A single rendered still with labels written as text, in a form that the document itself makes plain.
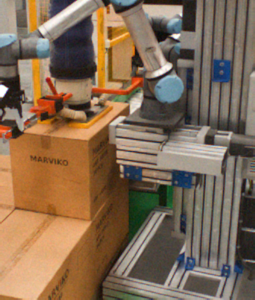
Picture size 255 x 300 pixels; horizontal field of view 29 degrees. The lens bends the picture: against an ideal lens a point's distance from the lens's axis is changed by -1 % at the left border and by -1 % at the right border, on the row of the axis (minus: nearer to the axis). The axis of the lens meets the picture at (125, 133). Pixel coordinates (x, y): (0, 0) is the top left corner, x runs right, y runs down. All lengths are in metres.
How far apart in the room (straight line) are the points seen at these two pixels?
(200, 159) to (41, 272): 0.76
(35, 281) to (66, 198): 0.50
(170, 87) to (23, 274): 0.92
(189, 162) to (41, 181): 0.73
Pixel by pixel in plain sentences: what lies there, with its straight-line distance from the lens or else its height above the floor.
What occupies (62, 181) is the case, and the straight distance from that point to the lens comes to 2.27.
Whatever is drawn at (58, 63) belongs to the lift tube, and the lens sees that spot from 2.32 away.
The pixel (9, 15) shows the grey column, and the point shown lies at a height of 1.30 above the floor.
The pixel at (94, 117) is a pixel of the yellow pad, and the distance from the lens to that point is 2.37.
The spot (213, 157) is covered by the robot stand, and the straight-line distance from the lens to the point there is 1.97.
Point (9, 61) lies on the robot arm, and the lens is 1.84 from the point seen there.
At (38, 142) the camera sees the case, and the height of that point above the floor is 0.90.
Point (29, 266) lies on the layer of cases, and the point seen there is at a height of 0.54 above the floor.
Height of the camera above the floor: 1.69
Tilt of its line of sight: 20 degrees down
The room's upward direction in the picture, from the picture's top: straight up
